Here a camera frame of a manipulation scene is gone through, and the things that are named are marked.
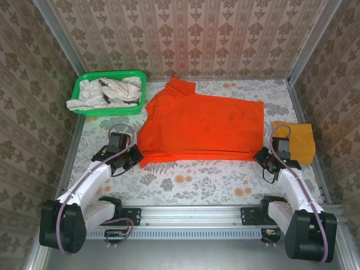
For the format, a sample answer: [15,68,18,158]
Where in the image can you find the orange t-shirt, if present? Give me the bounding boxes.
[136,76,265,169]

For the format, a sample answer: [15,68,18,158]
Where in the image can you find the mustard yellow folded t-shirt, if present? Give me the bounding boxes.
[271,120,316,165]

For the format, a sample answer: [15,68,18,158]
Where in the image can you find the green plastic basket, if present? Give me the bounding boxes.
[70,69,147,118]

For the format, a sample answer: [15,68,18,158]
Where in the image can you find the small black controller board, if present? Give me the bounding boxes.
[104,229,129,245]
[260,228,282,243]

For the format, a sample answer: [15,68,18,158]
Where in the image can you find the cream t-shirt with black print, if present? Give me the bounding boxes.
[98,77,143,109]

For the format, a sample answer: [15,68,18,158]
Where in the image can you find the grey metal sheet panel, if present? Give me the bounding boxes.
[26,222,360,270]

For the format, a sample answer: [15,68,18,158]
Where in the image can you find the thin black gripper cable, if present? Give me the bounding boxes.
[262,167,278,184]
[110,165,128,178]

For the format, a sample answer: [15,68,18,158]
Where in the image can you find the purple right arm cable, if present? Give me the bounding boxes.
[261,125,331,264]

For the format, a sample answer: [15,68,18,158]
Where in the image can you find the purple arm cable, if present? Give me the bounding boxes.
[261,125,331,264]
[56,123,135,255]

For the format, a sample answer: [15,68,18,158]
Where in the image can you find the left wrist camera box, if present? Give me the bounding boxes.
[108,132,132,150]

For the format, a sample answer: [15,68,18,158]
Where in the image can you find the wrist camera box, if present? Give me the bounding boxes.
[273,136,291,155]
[108,132,132,150]

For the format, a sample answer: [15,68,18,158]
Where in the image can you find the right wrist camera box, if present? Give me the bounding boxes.
[273,136,291,155]

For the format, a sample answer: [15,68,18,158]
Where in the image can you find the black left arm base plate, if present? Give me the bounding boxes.
[100,207,141,226]

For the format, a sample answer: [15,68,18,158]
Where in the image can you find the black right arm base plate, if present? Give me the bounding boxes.
[240,207,271,226]

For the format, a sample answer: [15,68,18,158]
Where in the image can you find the aluminium mounting rail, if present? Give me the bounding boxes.
[84,204,348,229]

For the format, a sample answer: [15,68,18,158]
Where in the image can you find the aluminium table back rail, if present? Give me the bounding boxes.
[146,75,290,82]

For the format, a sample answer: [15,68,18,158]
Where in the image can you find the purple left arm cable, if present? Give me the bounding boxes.
[56,123,135,255]

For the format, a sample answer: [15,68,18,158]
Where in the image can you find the grey slotted cable duct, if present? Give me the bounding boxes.
[85,229,286,240]

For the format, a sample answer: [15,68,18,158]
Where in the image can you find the aluminium frame post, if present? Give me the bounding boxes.
[287,0,343,83]
[33,0,88,76]

